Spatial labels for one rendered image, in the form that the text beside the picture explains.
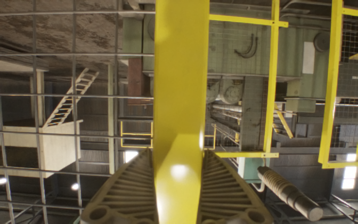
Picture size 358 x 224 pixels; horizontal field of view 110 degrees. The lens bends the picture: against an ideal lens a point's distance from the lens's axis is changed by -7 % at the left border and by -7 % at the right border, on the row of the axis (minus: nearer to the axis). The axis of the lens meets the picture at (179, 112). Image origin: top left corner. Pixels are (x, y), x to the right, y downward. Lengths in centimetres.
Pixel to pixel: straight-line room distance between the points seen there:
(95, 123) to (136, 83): 1126
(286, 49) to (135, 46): 204
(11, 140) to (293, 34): 1046
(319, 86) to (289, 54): 64
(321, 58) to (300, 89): 53
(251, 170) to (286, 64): 152
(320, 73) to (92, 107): 1270
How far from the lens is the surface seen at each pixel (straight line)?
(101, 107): 1252
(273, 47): 185
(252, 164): 211
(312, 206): 154
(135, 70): 186
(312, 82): 266
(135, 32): 212
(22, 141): 943
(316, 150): 1562
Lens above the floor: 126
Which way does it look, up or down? 5 degrees up
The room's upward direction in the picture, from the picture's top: 178 degrees counter-clockwise
